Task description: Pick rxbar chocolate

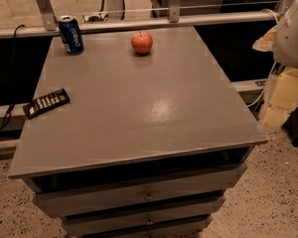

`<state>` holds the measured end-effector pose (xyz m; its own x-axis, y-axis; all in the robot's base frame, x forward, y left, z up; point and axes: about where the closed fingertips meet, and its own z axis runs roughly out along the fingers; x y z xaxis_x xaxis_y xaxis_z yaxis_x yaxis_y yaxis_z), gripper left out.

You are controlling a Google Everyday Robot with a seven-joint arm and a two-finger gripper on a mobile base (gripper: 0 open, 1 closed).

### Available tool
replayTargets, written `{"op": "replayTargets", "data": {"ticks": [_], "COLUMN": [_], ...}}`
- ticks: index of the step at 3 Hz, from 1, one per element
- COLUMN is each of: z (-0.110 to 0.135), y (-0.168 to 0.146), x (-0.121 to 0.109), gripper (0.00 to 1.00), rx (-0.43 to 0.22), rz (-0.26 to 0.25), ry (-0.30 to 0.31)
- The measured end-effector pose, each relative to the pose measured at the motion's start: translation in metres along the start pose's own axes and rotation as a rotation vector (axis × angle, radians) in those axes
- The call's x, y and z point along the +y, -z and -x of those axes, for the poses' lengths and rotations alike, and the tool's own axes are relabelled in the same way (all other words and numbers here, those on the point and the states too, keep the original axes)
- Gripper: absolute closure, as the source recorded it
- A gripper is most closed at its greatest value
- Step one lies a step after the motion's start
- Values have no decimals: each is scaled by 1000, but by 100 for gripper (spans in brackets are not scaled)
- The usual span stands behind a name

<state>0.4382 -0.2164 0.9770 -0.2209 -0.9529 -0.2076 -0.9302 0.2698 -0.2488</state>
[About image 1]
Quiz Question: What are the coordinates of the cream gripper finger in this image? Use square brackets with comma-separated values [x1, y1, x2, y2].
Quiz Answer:
[252, 27, 276, 52]
[261, 107, 290, 127]

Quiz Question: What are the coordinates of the black rxbar chocolate bar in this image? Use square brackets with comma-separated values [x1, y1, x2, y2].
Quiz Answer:
[23, 88, 71, 119]

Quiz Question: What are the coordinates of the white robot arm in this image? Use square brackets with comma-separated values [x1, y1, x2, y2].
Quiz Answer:
[252, 0, 298, 127]

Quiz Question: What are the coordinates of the grey metal railing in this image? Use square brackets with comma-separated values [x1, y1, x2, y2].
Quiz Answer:
[0, 0, 294, 39]

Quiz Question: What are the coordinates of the grey drawer cabinet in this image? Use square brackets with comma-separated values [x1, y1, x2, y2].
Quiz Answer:
[9, 28, 266, 238]

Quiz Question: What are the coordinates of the red apple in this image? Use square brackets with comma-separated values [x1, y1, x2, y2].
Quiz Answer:
[131, 31, 153, 55]

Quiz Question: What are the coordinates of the blue Pepsi soda can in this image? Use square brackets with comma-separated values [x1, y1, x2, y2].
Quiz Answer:
[59, 16, 84, 55]

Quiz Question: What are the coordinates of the white cable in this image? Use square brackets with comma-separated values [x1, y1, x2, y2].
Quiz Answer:
[246, 8, 282, 109]

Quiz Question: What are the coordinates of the black hanging cable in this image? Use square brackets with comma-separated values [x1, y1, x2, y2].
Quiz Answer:
[0, 24, 26, 134]

